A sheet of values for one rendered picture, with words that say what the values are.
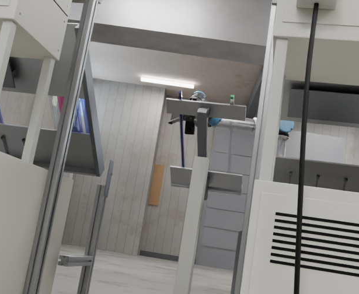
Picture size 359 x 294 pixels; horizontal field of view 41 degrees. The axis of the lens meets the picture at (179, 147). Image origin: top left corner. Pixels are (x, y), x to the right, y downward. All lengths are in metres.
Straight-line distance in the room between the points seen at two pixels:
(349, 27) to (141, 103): 10.41
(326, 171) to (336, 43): 0.84
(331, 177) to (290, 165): 0.17
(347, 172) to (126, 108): 9.80
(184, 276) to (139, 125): 9.55
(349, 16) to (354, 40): 0.07
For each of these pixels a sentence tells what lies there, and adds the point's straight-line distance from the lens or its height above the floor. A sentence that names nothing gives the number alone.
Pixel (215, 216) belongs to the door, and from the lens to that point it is 11.61.
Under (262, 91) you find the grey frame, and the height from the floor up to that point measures 0.99.
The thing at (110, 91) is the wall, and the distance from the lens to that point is 11.80.
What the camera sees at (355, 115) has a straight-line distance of 1.88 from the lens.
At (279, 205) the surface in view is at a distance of 1.20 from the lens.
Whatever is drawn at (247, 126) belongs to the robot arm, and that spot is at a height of 1.11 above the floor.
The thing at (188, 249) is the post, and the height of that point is 0.42.
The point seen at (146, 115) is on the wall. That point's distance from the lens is 11.53.
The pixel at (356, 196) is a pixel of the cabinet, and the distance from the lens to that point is 1.22.
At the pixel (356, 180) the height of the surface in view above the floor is 0.79.
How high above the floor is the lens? 0.44
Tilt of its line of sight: 11 degrees up
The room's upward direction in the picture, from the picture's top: 9 degrees clockwise
